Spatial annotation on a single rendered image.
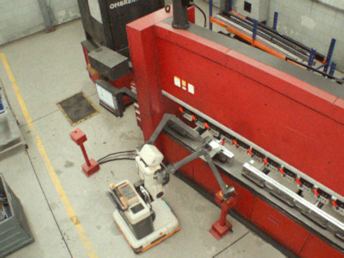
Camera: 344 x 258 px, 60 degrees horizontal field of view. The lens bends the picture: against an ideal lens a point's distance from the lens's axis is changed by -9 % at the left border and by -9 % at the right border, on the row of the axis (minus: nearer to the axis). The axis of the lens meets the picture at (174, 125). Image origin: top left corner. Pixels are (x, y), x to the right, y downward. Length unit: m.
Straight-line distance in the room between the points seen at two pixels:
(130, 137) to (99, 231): 1.78
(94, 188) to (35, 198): 0.94
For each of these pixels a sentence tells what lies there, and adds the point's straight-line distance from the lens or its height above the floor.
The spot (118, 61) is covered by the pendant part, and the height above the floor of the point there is 1.95.
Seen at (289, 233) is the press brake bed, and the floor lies 0.52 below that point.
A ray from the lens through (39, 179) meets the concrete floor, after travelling 5.35.
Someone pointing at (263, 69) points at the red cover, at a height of 2.30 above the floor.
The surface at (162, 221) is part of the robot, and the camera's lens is 4.09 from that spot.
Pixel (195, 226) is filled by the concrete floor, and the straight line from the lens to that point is 4.35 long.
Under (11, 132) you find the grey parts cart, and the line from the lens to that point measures 5.89.
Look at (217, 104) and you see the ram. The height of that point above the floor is 1.65.
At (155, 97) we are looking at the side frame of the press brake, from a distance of 4.01.
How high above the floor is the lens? 3.81
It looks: 43 degrees down
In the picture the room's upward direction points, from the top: 4 degrees counter-clockwise
